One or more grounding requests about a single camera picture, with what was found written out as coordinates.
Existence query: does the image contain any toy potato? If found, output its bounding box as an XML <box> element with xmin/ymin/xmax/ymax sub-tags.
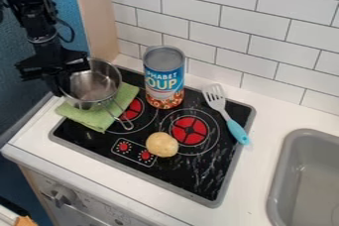
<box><xmin>144</xmin><ymin>131</ymin><xmax>180</xmax><ymax>159</ymax></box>

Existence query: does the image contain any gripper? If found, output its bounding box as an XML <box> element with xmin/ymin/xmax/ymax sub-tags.
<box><xmin>13</xmin><ymin>50</ymin><xmax>93</xmax><ymax>98</ymax></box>

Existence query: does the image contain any toy sink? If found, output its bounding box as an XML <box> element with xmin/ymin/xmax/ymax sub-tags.
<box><xmin>265</xmin><ymin>128</ymin><xmax>339</xmax><ymax>226</ymax></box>

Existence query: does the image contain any silver pot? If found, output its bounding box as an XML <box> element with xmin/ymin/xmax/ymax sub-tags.
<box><xmin>57</xmin><ymin>58</ymin><xmax>136</xmax><ymax>132</ymax></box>

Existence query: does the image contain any toy stove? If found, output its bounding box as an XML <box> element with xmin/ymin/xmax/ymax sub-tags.
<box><xmin>48</xmin><ymin>65</ymin><xmax>258</xmax><ymax>209</ymax></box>

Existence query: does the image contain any spatula with blue handle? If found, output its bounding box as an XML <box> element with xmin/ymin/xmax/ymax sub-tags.
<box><xmin>201</xmin><ymin>83</ymin><xmax>252</xmax><ymax>147</ymax></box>

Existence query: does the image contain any soup can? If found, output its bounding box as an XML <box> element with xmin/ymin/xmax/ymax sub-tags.
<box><xmin>141</xmin><ymin>45</ymin><xmax>187</xmax><ymax>110</ymax></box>

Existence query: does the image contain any green cloth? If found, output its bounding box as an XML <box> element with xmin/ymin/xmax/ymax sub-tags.
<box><xmin>54</xmin><ymin>81</ymin><xmax>142</xmax><ymax>135</ymax></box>

